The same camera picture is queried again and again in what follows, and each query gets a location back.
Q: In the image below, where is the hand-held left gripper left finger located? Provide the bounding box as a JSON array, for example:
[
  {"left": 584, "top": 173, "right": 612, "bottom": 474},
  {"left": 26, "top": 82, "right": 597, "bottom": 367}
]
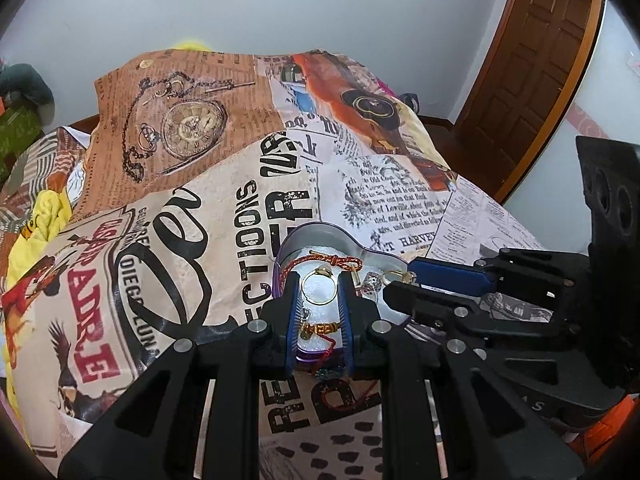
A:
[{"left": 57, "top": 272, "right": 305, "bottom": 480}]

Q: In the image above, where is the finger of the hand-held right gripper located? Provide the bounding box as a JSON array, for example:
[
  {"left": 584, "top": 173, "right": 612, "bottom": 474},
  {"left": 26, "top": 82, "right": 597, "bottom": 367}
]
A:
[
  {"left": 382, "top": 281, "right": 572, "bottom": 349},
  {"left": 407, "top": 247, "right": 591, "bottom": 312}
]

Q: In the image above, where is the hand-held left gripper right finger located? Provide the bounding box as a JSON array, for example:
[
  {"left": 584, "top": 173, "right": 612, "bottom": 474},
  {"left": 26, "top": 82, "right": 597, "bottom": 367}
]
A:
[{"left": 339, "top": 272, "right": 586, "bottom": 480}]

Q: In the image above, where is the large gold hoop ring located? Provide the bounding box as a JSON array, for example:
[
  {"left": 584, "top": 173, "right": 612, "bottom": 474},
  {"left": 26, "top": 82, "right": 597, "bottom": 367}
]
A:
[{"left": 301, "top": 268, "right": 337, "bottom": 306}]

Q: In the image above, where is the small gold ring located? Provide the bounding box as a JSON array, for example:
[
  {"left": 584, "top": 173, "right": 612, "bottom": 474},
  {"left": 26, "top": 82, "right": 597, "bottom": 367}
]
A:
[{"left": 382, "top": 268, "right": 417, "bottom": 287}]

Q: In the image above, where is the purple heart-shaped tin box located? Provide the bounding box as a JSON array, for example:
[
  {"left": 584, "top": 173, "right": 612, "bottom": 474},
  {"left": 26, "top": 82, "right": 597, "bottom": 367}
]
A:
[{"left": 272, "top": 222, "right": 417, "bottom": 362}]

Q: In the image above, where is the orange cloth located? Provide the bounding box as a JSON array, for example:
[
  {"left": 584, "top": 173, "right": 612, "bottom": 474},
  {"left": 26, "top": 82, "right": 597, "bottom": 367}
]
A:
[{"left": 564, "top": 400, "right": 637, "bottom": 467}]

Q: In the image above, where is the printed blanket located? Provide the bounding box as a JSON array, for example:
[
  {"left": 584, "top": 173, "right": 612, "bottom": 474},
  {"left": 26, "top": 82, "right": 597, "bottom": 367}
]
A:
[{"left": 0, "top": 49, "right": 556, "bottom": 480}]

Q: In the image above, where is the brown wooden door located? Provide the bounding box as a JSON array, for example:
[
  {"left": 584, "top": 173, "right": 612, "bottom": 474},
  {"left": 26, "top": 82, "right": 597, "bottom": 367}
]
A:
[{"left": 456, "top": 0, "right": 605, "bottom": 198}]

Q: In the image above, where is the yellow cloth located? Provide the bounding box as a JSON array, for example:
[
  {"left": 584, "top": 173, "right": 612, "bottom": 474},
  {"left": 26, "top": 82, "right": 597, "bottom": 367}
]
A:
[{"left": 0, "top": 187, "right": 77, "bottom": 373}]

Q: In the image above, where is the green cloth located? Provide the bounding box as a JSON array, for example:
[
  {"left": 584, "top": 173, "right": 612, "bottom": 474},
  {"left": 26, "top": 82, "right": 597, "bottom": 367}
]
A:
[{"left": 0, "top": 107, "right": 47, "bottom": 182}]

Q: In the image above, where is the dark jacket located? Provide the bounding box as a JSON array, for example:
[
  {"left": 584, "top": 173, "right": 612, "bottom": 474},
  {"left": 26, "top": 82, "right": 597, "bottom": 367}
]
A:
[{"left": 0, "top": 63, "right": 54, "bottom": 107}]

